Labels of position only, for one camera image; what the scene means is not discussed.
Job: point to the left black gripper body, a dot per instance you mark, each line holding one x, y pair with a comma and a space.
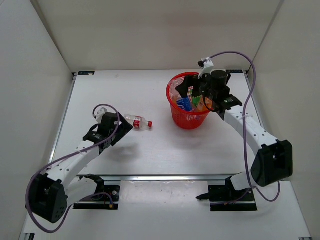
112, 131

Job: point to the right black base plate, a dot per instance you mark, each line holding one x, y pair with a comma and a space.
223, 199

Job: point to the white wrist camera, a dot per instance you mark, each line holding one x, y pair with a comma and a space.
206, 65
101, 112

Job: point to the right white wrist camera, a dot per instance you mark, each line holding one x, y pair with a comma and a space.
206, 65

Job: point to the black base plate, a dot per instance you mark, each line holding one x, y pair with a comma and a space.
223, 199
108, 198

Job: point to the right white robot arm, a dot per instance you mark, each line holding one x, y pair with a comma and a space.
273, 160

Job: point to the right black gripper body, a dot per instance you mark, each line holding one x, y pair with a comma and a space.
206, 89

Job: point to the green soda bottle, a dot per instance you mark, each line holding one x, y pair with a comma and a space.
195, 100

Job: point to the right black corner label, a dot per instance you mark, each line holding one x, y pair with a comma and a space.
234, 71

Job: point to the blue label clear bottle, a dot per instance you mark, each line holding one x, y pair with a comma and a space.
182, 102

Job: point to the red label clear bottle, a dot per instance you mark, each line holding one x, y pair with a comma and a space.
138, 122

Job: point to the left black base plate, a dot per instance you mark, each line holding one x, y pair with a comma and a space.
108, 198

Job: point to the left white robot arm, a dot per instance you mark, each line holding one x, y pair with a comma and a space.
53, 191

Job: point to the left black corner label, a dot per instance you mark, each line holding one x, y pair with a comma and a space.
86, 73

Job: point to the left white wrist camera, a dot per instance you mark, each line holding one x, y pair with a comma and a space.
101, 112

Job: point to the red plastic mesh bin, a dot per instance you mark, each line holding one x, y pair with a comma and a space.
187, 120

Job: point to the orange juice bottle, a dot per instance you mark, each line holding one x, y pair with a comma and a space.
201, 106

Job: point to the aluminium table rail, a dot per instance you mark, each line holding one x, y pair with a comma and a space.
166, 151

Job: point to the black corner label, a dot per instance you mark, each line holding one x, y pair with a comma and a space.
86, 73
234, 71

